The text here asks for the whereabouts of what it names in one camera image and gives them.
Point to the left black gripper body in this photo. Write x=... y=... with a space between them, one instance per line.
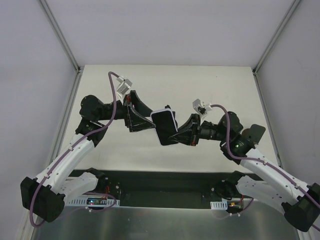
x=127 y=111

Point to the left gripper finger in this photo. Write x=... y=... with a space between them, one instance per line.
x=138 y=105
x=137 y=117

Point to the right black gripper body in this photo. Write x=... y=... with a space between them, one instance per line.
x=196 y=129

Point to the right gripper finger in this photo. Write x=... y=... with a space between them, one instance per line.
x=190 y=126
x=180 y=138

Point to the purple case smartphone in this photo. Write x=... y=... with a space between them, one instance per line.
x=164 y=127

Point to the black phone stand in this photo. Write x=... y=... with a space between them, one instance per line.
x=168 y=112

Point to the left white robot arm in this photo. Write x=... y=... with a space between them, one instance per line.
x=47 y=194

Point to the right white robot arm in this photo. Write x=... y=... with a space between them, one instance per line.
x=297 y=200

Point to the brown base phone stand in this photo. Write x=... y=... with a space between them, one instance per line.
x=254 y=133

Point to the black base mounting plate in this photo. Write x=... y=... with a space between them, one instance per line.
x=174 y=190

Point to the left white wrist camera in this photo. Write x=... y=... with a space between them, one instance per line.
x=123 y=87

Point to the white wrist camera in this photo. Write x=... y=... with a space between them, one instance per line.
x=201 y=108
x=123 y=87

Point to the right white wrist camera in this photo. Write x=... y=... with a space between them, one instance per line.
x=201 y=108

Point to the right white cable duct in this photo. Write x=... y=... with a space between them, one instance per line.
x=219 y=205

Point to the white cable duct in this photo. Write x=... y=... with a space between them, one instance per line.
x=93 y=202
x=219 y=205

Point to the right aluminium frame post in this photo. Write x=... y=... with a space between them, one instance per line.
x=276 y=35

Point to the aluminium frame post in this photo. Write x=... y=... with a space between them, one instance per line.
x=59 y=34
x=276 y=35

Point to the left white cable duct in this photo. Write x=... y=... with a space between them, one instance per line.
x=93 y=202

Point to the left aluminium frame post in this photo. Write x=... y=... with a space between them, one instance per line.
x=59 y=34

